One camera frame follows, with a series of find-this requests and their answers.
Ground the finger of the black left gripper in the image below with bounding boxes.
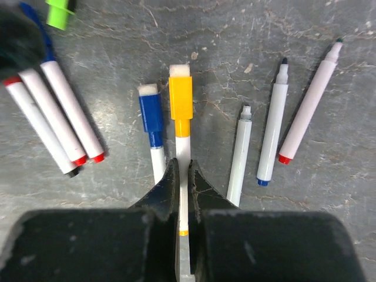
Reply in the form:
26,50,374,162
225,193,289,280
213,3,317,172
1,5,46,80

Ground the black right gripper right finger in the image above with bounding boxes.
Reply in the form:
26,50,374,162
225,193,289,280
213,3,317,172
188,160,244,281

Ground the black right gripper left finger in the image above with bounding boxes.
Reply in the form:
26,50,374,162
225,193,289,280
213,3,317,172
129,158,180,281

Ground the white marker blue eraser cap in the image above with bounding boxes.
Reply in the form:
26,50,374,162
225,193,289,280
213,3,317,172
137,83,166,184

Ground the white marker yellow cap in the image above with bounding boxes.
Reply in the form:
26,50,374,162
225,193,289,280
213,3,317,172
169,64,193,236

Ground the white marker red eraser cap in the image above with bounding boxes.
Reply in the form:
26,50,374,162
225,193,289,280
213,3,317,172
19,69,86,166

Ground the uncapped white marker black end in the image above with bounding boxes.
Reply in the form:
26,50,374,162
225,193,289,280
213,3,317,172
227,105,252,207

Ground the green marker cap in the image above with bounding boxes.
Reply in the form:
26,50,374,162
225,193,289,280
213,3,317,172
45,0,77,30

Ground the uncapped white marker blue end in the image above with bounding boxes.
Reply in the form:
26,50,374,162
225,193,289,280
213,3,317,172
256,57,288,186

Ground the uncapped white marker red end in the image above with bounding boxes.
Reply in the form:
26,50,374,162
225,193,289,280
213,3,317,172
278,38,343,165

